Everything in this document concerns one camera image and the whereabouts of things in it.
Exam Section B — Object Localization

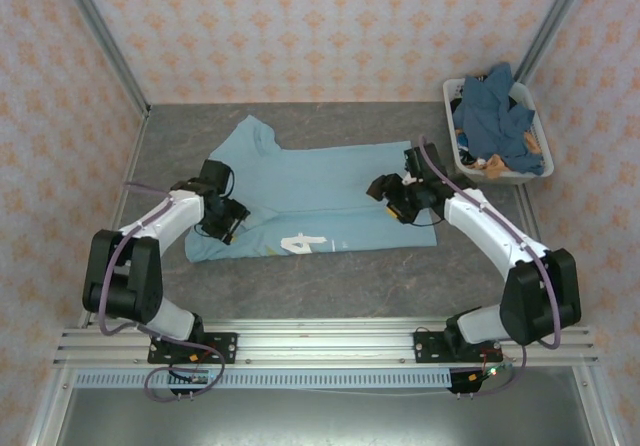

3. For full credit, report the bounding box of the light blue printed t-shirt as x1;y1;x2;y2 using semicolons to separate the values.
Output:
183;115;439;265

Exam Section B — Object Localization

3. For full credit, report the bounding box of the orange cloth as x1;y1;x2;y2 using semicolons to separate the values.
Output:
478;132;543;181

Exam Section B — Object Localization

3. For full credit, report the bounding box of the dark blue clothes pile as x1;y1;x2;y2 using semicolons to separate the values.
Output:
452;61;545;176

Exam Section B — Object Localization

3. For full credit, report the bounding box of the white plastic laundry basket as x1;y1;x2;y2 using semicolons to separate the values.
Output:
442;77;556;187

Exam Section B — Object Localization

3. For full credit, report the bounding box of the metal lower panel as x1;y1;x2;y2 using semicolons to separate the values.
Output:
52;386;599;446

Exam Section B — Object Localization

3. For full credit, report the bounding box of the aluminium table edge rail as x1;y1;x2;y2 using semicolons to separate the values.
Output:
77;108;152;330
516;184;572;326

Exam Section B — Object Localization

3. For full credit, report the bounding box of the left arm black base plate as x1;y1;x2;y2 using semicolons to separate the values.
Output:
146;331;239;365

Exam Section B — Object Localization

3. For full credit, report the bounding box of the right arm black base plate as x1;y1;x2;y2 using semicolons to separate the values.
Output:
413;329;504;365

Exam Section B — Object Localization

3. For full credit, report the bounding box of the aluminium mounting rail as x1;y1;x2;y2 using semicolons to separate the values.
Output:
52;317;605;368

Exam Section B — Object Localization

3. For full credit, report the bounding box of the aluminium frame post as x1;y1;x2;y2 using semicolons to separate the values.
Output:
53;0;152;118
514;0;595;85

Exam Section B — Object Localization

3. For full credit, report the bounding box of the white slotted cable duct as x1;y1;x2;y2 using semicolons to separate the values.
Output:
73;368;455;390

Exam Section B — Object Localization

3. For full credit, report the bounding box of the aluminium lower frame rail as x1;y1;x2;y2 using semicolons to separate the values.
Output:
573;365;622;446
25;365;77;446

